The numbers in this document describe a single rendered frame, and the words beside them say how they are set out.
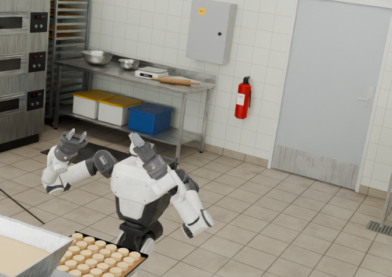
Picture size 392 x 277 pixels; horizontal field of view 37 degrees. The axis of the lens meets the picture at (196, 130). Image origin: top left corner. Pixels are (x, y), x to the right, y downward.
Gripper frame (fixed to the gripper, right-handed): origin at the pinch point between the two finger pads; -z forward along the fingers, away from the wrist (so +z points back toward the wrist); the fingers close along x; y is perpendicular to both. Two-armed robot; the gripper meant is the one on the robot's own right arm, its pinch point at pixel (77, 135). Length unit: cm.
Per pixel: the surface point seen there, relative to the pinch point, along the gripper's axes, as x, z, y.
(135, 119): 177, 313, -254
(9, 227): -29, -24, 59
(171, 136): 219, 301, -236
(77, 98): 121, 364, -300
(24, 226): -25, -28, 59
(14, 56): 20, 279, -264
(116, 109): 158, 327, -271
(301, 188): 335, 215, -152
